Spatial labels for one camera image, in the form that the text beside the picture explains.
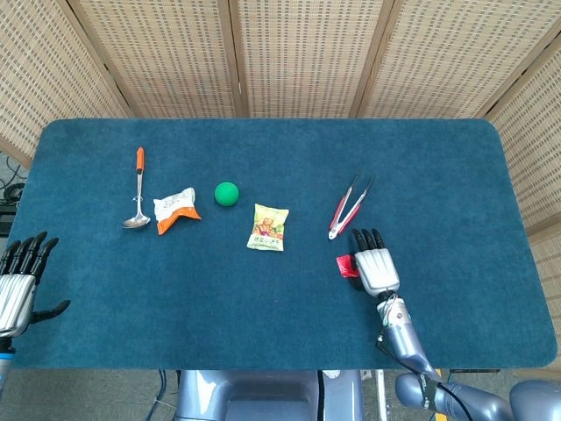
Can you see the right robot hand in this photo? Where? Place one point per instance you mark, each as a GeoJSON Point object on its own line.
{"type": "Point", "coordinates": [377, 267]}

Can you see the green yellow snack bag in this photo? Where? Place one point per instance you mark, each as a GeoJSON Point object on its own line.
{"type": "Point", "coordinates": [268, 228]}

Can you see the blue carpet table mat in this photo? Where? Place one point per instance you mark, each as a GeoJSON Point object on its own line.
{"type": "Point", "coordinates": [280, 280]}

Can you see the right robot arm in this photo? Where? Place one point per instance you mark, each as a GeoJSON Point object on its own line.
{"type": "Point", "coordinates": [421, 359]}

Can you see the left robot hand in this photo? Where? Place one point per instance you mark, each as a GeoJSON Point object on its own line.
{"type": "Point", "coordinates": [19, 280]}

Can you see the green ball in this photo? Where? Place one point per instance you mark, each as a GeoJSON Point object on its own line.
{"type": "Point", "coordinates": [226, 194]}

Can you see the orange white snack bag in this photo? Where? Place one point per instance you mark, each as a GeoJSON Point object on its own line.
{"type": "Point", "coordinates": [175, 210]}

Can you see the woven rattan folding screen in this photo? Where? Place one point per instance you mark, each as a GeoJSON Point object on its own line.
{"type": "Point", "coordinates": [280, 57]}

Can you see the grey blue robot torso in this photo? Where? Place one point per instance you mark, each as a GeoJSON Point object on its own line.
{"type": "Point", "coordinates": [258, 394]}

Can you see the small red object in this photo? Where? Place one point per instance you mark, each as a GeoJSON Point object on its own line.
{"type": "Point", "coordinates": [346, 266]}

